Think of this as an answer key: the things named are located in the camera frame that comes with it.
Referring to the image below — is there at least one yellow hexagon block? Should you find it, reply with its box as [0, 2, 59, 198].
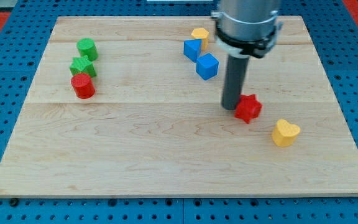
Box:
[191, 27, 209, 50]

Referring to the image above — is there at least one blue triangle block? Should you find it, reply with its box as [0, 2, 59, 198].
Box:
[183, 39, 202, 62]

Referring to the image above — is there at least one blue cube block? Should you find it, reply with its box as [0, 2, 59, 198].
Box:
[196, 53, 219, 80]

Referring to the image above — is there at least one red star block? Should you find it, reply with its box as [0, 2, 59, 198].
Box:
[234, 94, 262, 124]

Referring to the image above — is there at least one green cylinder block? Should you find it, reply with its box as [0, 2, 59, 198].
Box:
[76, 38, 98, 61]

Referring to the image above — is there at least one green star block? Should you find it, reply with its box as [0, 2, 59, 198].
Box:
[69, 55, 97, 77]

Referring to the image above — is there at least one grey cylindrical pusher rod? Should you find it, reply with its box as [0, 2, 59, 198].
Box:
[221, 55, 249, 111]

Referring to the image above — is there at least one wooden board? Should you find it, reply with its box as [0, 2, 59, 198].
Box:
[0, 16, 358, 198]

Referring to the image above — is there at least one yellow heart block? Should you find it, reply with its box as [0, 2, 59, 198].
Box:
[272, 119, 301, 147]

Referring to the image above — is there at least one red cylinder block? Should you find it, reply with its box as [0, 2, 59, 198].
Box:
[70, 73, 96, 99]

